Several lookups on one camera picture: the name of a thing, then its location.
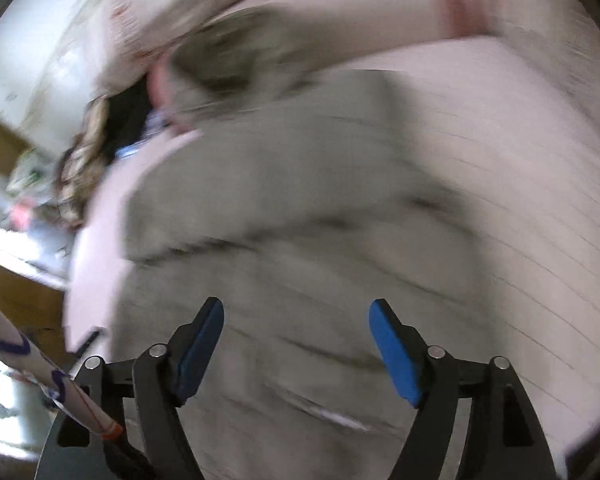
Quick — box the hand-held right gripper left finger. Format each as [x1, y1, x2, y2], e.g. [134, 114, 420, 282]
[35, 297, 225, 480]

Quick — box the dark patterned cloth pile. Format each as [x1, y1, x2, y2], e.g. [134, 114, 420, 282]
[55, 80, 153, 233]

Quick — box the floral pink blanket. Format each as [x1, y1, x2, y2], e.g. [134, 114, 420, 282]
[92, 0, 501, 101]

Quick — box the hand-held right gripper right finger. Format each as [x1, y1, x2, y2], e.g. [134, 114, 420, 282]
[369, 298, 562, 480]

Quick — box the person's left forearm patterned sleeve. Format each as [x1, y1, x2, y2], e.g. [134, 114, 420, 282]
[0, 287, 125, 442]

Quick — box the grey garment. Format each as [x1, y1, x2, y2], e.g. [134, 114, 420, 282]
[100, 7, 486, 480]

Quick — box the wooden furniture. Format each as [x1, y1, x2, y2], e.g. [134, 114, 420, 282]
[0, 105, 73, 361]

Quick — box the pink bed sheet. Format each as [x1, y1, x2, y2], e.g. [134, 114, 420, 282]
[62, 0, 600, 480]

